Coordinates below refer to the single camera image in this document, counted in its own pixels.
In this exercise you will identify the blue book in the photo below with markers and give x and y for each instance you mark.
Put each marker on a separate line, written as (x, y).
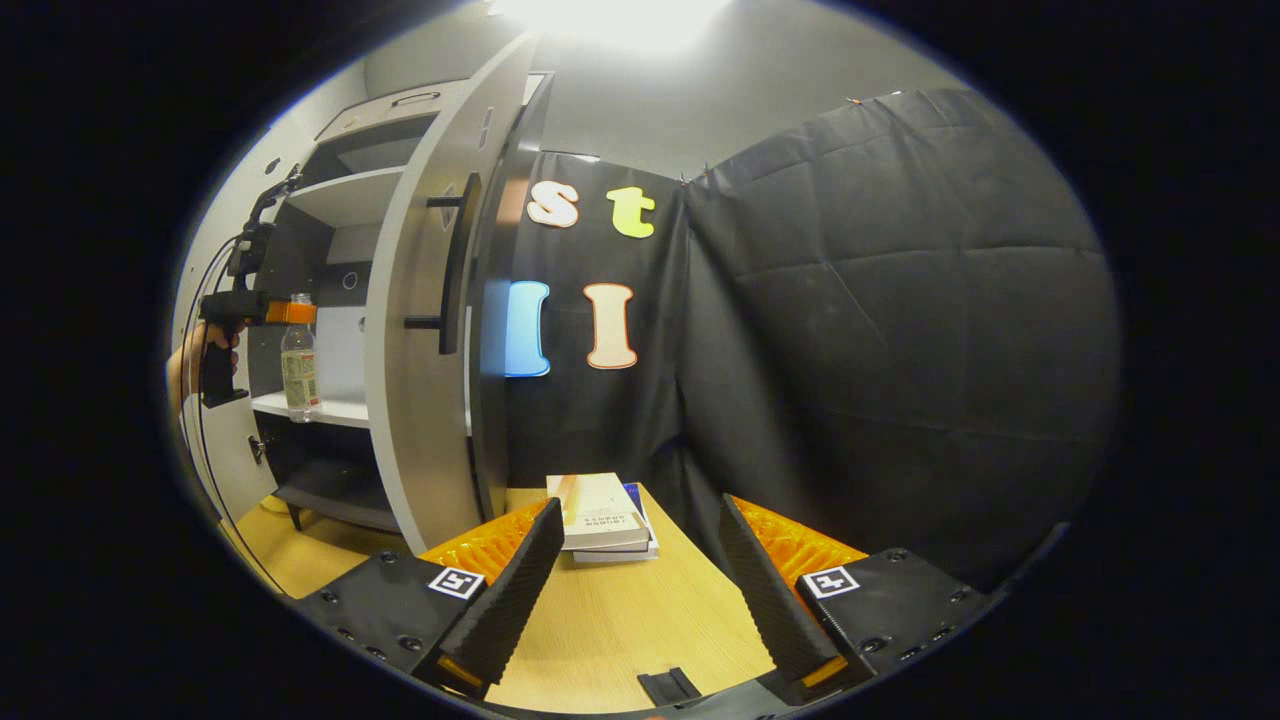
(620, 555)

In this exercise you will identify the large ceiling light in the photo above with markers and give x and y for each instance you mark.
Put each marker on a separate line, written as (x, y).
(610, 20)

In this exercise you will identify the grey cabinet drawer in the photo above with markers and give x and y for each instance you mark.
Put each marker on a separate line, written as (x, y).
(380, 112)

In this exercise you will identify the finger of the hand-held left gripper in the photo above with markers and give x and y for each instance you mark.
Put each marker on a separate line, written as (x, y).
(290, 313)

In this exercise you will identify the grey cabinet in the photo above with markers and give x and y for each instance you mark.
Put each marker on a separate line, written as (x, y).
(340, 190)

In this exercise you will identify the clear plastic bottle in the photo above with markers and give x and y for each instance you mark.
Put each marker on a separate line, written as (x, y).
(300, 375)

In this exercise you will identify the white book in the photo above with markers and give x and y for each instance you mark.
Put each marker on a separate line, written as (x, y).
(600, 510)

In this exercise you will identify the black backdrop cloth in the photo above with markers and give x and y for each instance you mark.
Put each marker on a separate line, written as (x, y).
(900, 350)

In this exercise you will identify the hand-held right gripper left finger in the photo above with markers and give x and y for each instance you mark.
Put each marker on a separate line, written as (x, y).
(510, 600)

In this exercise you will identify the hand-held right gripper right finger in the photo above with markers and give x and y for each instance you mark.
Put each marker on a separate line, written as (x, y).
(775, 610)

